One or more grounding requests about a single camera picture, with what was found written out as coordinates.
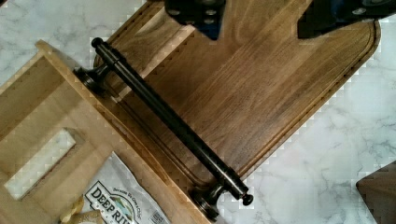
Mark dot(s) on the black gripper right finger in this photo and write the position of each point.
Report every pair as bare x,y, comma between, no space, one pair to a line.
324,16

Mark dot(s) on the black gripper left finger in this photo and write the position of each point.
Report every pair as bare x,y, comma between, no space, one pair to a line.
204,15

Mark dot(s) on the black drawer handle bar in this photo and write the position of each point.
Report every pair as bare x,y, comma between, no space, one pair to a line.
226,178

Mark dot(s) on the light wooden drawer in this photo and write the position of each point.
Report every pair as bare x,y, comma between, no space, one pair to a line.
45,96

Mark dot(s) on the dark wooden cutting board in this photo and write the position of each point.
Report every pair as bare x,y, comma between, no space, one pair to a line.
245,93

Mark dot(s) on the dark wooden board corner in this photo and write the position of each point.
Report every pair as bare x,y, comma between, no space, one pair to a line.
378,191

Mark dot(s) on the silver chip bag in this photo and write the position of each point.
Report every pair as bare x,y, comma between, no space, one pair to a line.
115,192

